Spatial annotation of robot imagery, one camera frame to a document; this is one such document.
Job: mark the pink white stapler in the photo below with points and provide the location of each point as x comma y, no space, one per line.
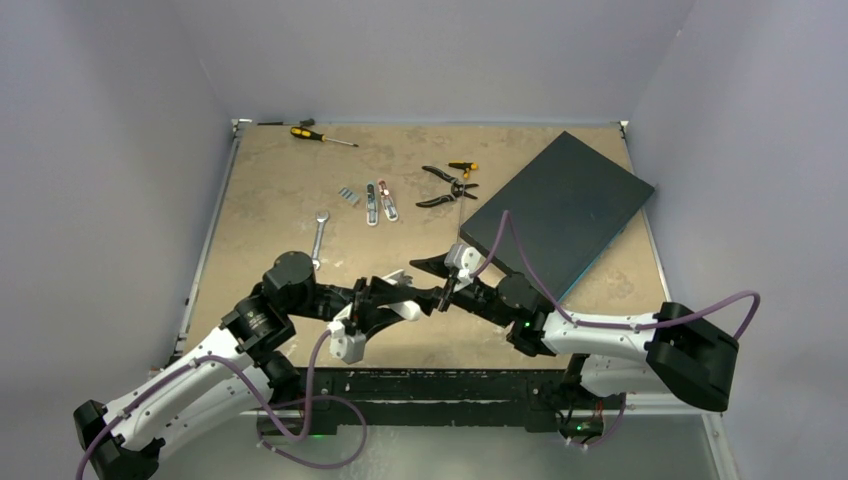
400,298

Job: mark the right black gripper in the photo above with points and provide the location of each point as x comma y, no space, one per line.
434,265

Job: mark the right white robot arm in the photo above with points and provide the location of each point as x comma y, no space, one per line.
671,351

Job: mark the silver stapler magazine tray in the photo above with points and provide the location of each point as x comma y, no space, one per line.
372,214

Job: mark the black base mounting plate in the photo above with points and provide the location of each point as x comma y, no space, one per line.
536,400

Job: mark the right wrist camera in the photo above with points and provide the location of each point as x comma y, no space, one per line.
462,261

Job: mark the silver staple strip block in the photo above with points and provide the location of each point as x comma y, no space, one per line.
349,196

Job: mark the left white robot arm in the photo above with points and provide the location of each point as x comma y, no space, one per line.
239,366

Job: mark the red silver stapler insert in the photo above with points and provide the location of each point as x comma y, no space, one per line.
387,201

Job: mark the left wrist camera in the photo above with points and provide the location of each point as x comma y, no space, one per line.
347,341

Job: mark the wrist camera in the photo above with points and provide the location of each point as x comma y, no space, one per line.
347,341
462,261

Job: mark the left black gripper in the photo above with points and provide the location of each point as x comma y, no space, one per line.
367,297

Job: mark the small yellow black screwdriver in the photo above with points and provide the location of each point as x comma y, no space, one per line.
465,167

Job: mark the black flat box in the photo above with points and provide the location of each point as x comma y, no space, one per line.
567,205

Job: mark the silver open-end wrench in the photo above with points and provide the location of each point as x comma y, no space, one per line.
322,218

